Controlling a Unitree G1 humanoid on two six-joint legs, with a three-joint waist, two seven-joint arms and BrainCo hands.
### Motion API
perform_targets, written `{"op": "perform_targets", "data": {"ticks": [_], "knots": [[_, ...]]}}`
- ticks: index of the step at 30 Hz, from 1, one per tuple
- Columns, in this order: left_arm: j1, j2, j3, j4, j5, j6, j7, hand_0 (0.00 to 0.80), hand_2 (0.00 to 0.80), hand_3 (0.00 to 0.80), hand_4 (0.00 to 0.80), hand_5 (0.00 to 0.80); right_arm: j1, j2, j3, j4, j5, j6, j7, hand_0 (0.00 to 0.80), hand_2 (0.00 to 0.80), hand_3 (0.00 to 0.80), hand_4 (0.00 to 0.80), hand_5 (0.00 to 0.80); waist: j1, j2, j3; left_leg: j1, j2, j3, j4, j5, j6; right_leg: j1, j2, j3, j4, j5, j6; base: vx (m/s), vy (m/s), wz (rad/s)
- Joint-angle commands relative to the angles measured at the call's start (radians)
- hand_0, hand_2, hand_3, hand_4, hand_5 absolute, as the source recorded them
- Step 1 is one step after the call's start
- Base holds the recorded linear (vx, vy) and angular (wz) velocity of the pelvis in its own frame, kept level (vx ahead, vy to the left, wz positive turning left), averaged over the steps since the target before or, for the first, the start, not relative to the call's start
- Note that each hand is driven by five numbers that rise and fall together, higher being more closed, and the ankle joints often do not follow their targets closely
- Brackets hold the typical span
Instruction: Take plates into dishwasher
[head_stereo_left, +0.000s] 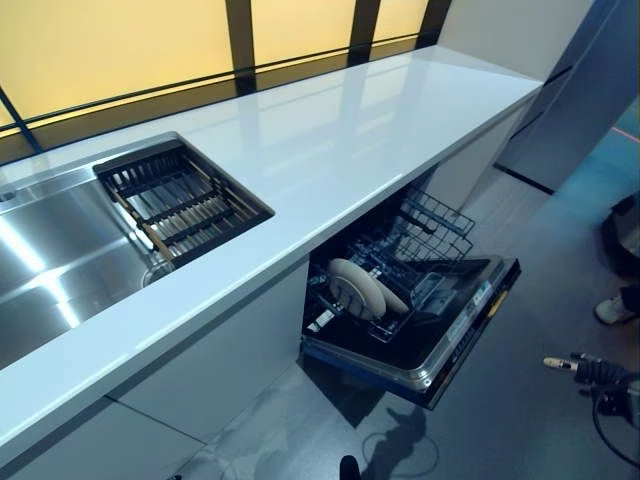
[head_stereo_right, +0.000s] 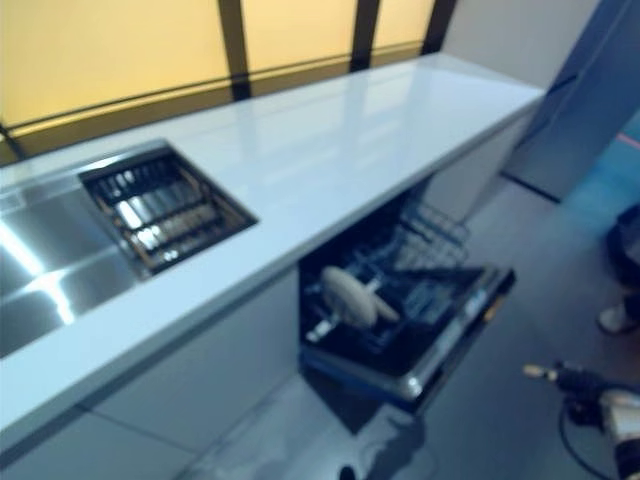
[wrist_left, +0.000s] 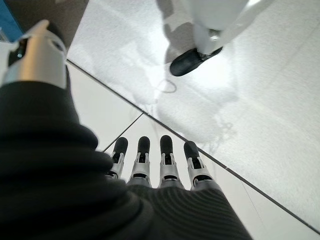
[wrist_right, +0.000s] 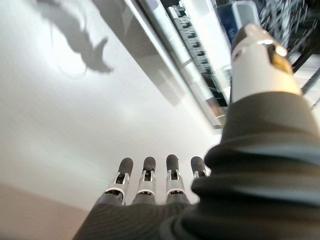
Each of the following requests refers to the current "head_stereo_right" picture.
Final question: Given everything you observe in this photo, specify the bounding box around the person dark trouser leg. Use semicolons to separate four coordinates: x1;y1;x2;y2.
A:
604;207;640;307

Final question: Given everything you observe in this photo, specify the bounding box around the yellow panelled window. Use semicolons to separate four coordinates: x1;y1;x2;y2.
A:
0;0;460;166

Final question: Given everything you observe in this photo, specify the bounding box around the dark blue tall cabinet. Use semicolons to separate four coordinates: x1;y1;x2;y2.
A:
501;0;640;204

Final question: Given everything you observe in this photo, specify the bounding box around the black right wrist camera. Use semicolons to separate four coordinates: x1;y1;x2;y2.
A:
567;395;604;426

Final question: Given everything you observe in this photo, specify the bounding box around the silver dishwasher door handle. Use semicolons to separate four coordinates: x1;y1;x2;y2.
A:
397;269;507;401

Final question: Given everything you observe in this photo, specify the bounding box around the white person shoe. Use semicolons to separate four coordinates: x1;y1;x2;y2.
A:
597;302;640;334

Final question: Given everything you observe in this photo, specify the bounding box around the grey glossy cabinet door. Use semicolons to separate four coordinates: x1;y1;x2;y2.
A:
0;403;197;480
91;272;302;455
423;103;540;227

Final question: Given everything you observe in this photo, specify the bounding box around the stainless steel sink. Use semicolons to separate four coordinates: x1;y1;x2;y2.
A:
0;138;261;360

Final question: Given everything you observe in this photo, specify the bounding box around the black sink dish rack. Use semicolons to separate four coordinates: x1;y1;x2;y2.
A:
78;146;260;279

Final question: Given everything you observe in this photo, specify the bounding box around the grey wire dishwasher rack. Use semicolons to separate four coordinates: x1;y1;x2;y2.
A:
301;195;474;351

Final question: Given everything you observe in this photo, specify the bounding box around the black silver robot right hand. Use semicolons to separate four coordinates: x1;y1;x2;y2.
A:
522;360;612;402

